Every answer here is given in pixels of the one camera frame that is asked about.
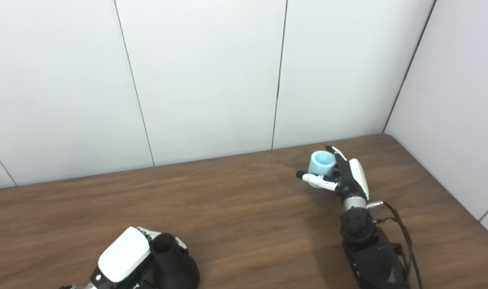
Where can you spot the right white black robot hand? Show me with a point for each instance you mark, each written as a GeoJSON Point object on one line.
{"type": "Point", "coordinates": [350, 176]}

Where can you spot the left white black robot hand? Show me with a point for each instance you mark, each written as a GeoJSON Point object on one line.
{"type": "Point", "coordinates": [123, 253]}

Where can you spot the black flared nozzle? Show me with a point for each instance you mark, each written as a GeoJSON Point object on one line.
{"type": "Point", "coordinates": [173, 263]}

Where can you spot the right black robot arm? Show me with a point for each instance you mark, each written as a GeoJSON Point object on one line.
{"type": "Point", "coordinates": [372, 249]}

